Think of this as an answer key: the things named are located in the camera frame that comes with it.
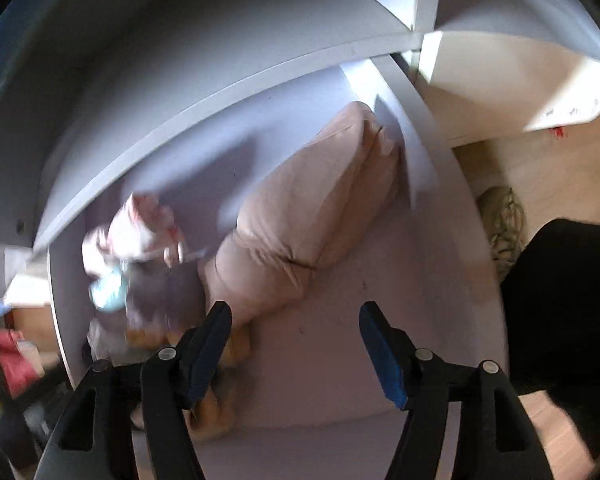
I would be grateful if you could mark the red cloth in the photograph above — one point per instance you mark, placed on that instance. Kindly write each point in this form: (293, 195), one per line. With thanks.
(17, 369)

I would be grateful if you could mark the teal fluffy sock bundle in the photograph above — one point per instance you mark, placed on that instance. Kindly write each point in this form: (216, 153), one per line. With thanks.
(108, 293)

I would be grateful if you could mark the yellow cream cloth bundle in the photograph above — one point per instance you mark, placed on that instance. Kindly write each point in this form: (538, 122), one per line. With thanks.
(214, 415)

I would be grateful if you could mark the white cabinet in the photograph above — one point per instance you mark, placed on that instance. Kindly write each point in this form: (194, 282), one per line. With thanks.
(89, 88)

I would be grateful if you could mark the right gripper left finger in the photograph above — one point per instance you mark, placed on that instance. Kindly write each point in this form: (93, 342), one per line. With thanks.
(93, 437)

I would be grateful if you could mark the white drawer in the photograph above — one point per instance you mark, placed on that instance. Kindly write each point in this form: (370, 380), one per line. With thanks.
(310, 405)

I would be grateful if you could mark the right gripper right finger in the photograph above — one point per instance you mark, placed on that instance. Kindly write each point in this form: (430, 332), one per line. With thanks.
(496, 438)

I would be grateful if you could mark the large pink beige cloth roll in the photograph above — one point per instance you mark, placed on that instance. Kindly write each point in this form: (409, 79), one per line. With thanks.
(305, 216)

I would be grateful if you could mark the grey lilac sock roll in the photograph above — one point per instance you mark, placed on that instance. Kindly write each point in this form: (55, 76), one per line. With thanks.
(164, 299)

